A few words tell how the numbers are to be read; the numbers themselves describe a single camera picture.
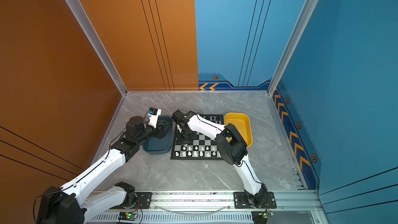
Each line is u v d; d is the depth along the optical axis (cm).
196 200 76
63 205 39
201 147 87
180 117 74
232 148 53
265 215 70
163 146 89
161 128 70
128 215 71
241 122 103
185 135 78
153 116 69
